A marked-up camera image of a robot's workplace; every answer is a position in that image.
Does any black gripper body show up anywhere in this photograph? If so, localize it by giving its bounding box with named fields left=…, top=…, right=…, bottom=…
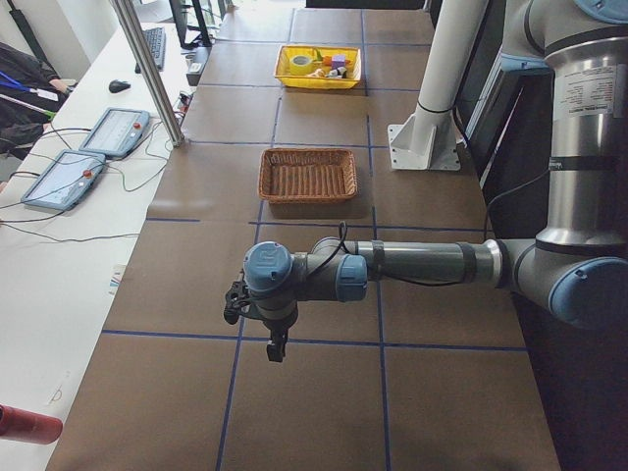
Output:
left=263, top=318, right=295, bottom=343

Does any yellow tape roll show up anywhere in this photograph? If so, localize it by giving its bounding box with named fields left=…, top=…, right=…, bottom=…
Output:
left=288, top=55, right=313, bottom=76

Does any brown wicker basket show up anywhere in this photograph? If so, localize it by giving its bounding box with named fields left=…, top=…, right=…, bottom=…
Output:
left=258, top=147, right=358, bottom=204

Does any yellow plastic basket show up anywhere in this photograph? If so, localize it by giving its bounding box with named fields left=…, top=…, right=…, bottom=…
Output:
left=275, top=44, right=361, bottom=89

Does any black power strip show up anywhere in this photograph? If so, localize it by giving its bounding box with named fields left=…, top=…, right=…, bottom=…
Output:
left=174, top=91, right=193, bottom=123

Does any far teach pendant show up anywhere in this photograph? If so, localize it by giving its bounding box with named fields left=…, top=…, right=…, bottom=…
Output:
left=78, top=108, right=150, bottom=159

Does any teach pendant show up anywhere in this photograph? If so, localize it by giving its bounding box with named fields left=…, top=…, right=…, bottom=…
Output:
left=78, top=108, right=150, bottom=159
left=21, top=149, right=106, bottom=211

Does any toy croissant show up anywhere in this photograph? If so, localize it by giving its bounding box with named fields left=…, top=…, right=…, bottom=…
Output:
left=307, top=69, right=327, bottom=78

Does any near teach pendant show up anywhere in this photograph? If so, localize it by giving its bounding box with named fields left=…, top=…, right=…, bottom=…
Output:
left=21, top=149, right=106, bottom=211

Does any toy panda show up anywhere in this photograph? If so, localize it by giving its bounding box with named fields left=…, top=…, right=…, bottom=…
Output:
left=326, top=67, right=347, bottom=79

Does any red cylinder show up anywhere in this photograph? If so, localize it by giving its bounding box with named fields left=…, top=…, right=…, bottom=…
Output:
left=0, top=405, right=63, bottom=445

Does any toy carrot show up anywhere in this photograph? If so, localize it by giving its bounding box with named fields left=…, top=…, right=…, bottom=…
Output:
left=314, top=49, right=333, bottom=67

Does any purple foam cube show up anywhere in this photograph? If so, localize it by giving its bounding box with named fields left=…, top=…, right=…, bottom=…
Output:
left=331, top=54, right=346, bottom=69

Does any black computer mouse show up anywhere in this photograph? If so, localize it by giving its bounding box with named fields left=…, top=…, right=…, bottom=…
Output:
left=108, top=79, right=131, bottom=94

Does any black monitor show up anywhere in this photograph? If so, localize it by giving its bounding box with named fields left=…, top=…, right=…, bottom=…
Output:
left=169, top=0, right=212, bottom=50

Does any black keyboard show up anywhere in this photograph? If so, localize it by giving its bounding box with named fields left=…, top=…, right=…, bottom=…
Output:
left=142, top=26, right=167, bottom=71

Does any seated person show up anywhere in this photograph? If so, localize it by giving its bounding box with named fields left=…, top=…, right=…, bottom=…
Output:
left=1, top=43, right=74, bottom=160

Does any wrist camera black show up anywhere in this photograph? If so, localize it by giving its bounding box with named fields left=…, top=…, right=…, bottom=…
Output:
left=223, top=281, right=250, bottom=325

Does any white pillar mount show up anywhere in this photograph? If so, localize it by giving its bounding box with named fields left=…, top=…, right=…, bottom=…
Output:
left=388, top=0, right=489, bottom=171

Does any aluminium frame post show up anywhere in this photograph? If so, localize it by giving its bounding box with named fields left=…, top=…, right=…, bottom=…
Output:
left=111, top=0, right=184, bottom=147

